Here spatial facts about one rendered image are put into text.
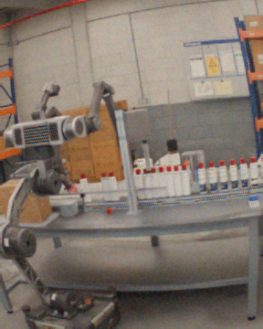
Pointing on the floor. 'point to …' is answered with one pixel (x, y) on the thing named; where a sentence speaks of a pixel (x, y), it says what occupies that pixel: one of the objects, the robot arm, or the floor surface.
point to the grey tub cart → (24, 169)
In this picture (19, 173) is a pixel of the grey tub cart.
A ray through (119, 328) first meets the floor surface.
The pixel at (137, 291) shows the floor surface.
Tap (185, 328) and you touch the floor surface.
